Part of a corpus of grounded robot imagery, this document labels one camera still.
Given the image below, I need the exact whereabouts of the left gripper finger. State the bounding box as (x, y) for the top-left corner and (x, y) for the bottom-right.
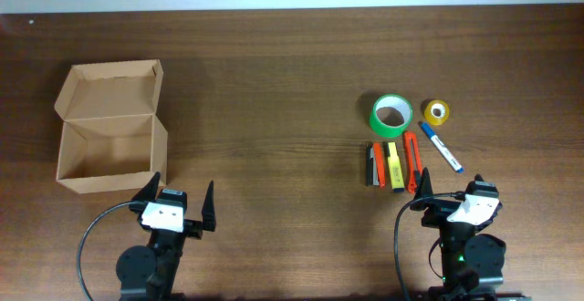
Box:
(132, 171), (161, 202)
(202, 181), (216, 232)

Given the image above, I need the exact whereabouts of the orange utility knife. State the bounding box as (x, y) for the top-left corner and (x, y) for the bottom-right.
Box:
(403, 131), (422, 194)

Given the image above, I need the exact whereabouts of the yellow highlighter pen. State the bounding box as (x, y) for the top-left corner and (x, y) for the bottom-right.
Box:
(387, 142), (405, 192)

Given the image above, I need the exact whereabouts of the orange black stapler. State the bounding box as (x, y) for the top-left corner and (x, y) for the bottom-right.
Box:
(366, 142), (386, 188)

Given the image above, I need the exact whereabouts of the brown cardboard box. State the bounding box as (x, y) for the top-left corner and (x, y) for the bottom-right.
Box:
(54, 59), (168, 193)

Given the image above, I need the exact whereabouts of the small yellow tape roll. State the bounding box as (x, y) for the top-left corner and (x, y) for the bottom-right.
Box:
(423, 99), (450, 126)

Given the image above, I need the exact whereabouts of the green tape roll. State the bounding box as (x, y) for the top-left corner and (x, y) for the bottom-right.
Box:
(370, 94), (413, 139)

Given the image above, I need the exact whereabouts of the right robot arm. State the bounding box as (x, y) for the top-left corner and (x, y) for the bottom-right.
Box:
(410, 169), (506, 300)

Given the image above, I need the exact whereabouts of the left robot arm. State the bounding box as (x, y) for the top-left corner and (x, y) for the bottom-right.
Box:
(116, 172), (216, 300)

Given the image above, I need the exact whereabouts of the blue white marker pen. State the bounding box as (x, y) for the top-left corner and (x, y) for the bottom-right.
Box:
(421, 122), (464, 173)

